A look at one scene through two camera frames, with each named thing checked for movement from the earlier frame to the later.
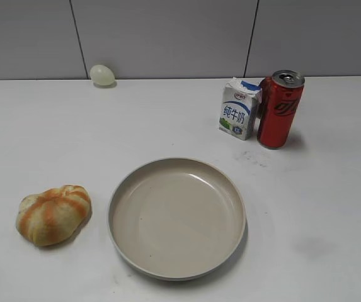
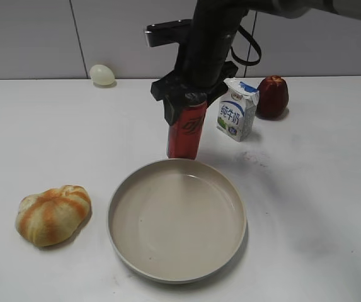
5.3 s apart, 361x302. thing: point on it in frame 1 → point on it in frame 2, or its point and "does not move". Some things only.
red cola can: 282,100 → 184,136
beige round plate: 177,219 does not move
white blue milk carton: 237,111 does not move
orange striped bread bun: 53,216 does not move
